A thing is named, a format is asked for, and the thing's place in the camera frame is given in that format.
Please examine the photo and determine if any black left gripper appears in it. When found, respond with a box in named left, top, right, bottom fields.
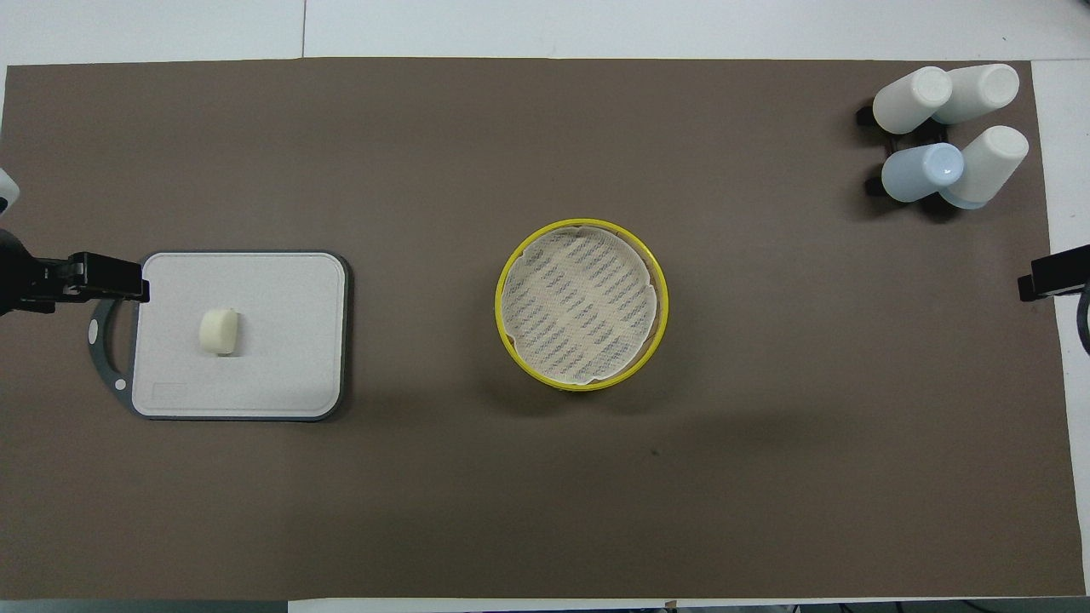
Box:
left=0, top=228, right=151, bottom=318

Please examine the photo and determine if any cream steamed bun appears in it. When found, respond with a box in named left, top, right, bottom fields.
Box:
left=198, top=308, right=241, bottom=356

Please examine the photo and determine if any white plastic cup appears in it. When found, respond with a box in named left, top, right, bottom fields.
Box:
left=939, top=125, right=1030, bottom=210
left=932, top=63, right=1021, bottom=126
left=872, top=66, right=954, bottom=135

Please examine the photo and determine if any light blue plastic cup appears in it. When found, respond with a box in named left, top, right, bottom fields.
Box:
left=881, top=142, right=966, bottom=203

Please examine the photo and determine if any white cutting board grey rim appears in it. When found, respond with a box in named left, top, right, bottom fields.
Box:
left=88, top=249, right=352, bottom=422

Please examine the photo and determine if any black cup rack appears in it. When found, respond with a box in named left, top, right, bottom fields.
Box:
left=855, top=100, right=961, bottom=224

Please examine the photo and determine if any brown table mat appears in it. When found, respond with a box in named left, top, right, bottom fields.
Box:
left=0, top=58, right=1087, bottom=601

